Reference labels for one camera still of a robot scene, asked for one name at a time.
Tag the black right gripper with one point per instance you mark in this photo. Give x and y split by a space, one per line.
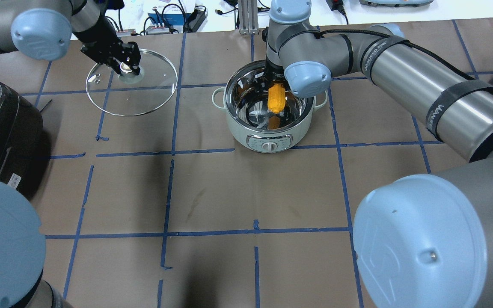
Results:
272 73

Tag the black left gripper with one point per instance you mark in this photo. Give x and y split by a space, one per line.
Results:
102 35

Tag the yellow corn cob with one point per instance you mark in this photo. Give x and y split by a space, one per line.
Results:
276 98

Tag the glass pot lid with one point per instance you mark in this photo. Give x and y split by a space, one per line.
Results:
127 94

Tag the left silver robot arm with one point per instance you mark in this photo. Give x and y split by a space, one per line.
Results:
41 29

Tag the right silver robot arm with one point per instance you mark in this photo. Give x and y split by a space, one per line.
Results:
426 240

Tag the pale green electric pot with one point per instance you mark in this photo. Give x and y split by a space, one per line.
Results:
262 117

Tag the black rice cooker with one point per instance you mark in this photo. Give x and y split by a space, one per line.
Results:
20 127

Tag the aluminium frame post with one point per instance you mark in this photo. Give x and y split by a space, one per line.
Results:
248 17

